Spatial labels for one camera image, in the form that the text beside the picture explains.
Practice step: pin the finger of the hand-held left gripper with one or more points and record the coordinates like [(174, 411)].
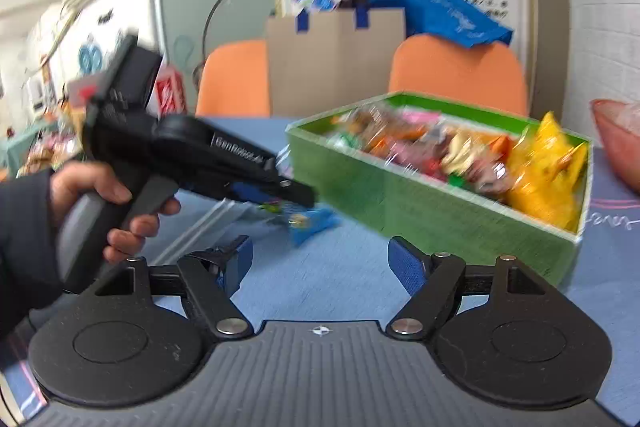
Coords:
[(295, 196)]

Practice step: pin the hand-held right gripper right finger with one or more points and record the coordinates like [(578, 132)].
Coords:
[(406, 267)]

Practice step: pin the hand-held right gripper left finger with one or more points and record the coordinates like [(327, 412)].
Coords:
[(239, 264)]

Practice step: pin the blue snack packet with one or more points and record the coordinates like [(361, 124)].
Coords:
[(312, 224)]

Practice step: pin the green cardboard box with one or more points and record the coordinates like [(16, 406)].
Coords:
[(400, 212)]

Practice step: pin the pile of mixed snack packets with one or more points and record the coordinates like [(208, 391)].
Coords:
[(425, 147)]

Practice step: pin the yellow snack packet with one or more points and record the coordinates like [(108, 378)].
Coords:
[(545, 177)]

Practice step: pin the person's left forearm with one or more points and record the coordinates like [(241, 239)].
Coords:
[(25, 247)]

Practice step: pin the person's left hand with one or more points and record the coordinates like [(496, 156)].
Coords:
[(82, 182)]

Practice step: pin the red wafer box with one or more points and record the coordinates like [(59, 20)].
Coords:
[(170, 92)]

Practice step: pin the orange chair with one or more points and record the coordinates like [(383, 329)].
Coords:
[(460, 72), (235, 82)]

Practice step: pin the brown cardboard sheet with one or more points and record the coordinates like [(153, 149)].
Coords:
[(330, 67)]

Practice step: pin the blue fabric bag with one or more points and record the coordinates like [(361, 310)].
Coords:
[(450, 17)]

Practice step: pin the pink plastic bowl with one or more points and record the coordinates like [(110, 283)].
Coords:
[(620, 147)]

